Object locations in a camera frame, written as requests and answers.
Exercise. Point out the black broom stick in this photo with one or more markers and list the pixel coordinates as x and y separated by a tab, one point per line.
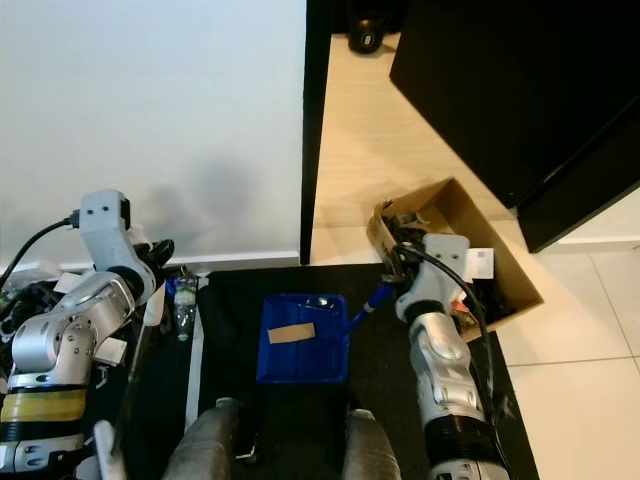
135	375

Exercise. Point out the blue plastic dustpan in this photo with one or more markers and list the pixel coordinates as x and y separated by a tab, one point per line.
303	358

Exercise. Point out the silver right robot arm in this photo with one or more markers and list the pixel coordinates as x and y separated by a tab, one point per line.
450	390

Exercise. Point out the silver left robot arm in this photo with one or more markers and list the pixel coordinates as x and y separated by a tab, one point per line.
60	350

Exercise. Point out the black floor mat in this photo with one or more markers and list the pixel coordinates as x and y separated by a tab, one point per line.
290	430

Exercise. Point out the clear plastic bottle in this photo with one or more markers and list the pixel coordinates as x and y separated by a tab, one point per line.
185	305

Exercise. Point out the open brown cardboard box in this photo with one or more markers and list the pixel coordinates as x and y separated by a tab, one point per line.
455	205

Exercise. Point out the white paper scrap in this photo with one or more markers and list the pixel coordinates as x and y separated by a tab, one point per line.
72	283

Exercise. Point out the pile of mixed scraps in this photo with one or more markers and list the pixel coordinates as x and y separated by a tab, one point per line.
25	305

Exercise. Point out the grey right robot leg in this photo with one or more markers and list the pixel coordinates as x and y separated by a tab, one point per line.
370	448

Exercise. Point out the grey robot leg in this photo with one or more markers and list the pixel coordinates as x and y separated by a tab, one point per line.
208	440
370	448

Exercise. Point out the grey left robot leg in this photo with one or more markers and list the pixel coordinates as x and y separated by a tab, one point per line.
208	440

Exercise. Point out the black cabinet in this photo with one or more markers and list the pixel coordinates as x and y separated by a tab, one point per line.
510	90

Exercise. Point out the black chair wheel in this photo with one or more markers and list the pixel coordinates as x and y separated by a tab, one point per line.
365	30

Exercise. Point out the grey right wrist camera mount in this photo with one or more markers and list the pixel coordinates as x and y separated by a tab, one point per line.
445	260

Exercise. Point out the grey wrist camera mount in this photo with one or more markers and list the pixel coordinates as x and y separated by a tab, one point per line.
105	222
445	260

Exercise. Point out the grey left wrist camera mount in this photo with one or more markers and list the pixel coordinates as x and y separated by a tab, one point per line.
105	222

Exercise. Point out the black door frame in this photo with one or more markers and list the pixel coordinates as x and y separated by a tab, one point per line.
317	125

